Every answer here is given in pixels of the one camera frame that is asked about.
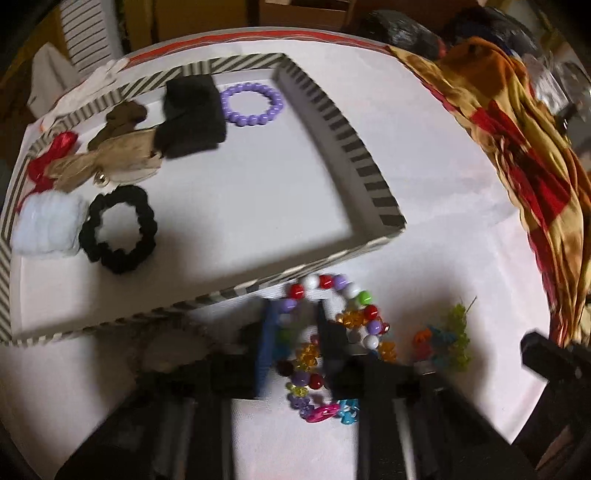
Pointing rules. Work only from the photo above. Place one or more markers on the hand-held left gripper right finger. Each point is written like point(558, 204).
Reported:
point(333, 350)

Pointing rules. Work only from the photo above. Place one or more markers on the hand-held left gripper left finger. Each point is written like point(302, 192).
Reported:
point(268, 350)

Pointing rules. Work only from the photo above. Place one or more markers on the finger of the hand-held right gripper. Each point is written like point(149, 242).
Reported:
point(563, 369)

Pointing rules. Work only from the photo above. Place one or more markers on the striped shallow cardboard box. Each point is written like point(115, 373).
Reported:
point(351, 152)

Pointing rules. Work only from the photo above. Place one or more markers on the black ruffled scrunchie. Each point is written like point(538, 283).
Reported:
point(92, 240)

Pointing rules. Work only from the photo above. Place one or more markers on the beige bow hair clip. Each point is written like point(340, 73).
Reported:
point(120, 157)

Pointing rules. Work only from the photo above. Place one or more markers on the black fuzzy scrunchie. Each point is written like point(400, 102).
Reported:
point(189, 120)

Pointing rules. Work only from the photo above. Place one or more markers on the white fluffy scrunchie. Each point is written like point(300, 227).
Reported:
point(46, 221)

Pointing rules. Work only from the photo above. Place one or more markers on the brown bow hair clip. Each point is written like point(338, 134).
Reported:
point(122, 115)

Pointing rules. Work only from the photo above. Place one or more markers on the red ribbon hair bow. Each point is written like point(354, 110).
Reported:
point(60, 143)

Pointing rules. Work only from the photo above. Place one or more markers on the red and yellow printed blanket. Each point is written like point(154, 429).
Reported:
point(508, 138)

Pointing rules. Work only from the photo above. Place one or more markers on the white printed bag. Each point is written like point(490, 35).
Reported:
point(549, 83)

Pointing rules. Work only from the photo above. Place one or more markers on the black plastic bag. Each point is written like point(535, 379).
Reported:
point(498, 23)
point(401, 32)

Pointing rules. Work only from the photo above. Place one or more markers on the wooden cabinet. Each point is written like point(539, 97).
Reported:
point(304, 14)

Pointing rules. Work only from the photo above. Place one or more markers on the white cloth garment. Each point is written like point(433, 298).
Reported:
point(51, 69)

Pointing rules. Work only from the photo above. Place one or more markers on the white louvered door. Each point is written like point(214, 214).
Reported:
point(87, 27)

